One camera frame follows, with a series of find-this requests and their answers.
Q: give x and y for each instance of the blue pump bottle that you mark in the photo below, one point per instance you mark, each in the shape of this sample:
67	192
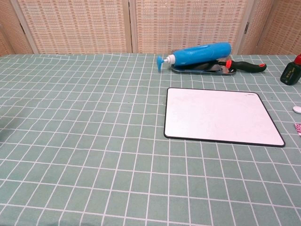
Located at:
200	55

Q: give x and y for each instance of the pink patterned square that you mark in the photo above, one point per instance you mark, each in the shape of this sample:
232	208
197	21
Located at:
298	129

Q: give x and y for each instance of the green checked tablecloth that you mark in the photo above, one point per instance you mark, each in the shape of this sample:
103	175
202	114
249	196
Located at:
94	141

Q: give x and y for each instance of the metal screen hinge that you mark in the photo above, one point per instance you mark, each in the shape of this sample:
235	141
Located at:
246	27

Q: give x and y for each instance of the small black and red device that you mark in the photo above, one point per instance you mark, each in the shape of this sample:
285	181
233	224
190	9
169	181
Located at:
290	74

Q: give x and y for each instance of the white board with black edge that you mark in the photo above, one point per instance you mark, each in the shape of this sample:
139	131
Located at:
218	117

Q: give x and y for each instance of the woven screen panel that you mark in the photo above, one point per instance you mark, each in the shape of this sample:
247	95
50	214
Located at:
188	21
9	30
282	28
77	26

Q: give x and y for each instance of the small white round disc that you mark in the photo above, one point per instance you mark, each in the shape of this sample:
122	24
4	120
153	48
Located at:
297	109

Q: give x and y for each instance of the metal tray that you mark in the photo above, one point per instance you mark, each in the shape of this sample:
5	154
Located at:
225	72

